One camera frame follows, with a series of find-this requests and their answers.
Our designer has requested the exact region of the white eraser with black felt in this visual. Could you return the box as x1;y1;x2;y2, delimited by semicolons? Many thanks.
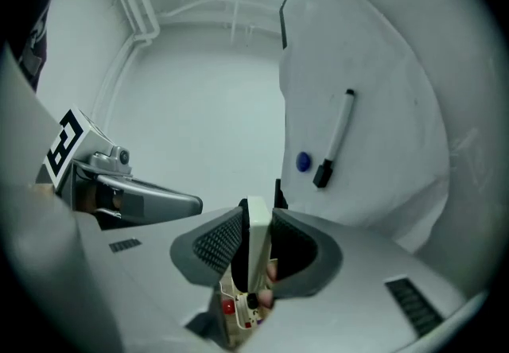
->
231;195;275;293

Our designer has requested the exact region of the person's dark patterned shirt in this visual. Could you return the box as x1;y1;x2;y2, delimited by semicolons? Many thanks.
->
10;0;55;94

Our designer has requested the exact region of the white whiteboard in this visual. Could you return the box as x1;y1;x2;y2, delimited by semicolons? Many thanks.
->
278;0;453;254

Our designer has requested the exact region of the white marker pen black cap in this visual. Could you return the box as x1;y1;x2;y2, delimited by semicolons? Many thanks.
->
312;88;356;190

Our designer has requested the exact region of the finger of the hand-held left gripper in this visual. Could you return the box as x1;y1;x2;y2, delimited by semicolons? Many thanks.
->
96;174;204;226

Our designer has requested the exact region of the blue round magnet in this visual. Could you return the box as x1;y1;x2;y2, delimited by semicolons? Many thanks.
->
295;150;313;174

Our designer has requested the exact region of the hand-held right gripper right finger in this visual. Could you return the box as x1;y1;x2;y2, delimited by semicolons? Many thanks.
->
270;208;344;300

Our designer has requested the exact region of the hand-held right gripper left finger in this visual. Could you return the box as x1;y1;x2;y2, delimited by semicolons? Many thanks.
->
169;207;245;288

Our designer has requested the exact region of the person's left hand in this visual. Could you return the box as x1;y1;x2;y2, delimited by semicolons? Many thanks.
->
75;183;122;213

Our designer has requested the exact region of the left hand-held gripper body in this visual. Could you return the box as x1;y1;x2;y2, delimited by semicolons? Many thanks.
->
42;104;134;211

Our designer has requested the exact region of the person's right hand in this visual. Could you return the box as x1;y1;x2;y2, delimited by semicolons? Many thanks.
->
257;261;280;309

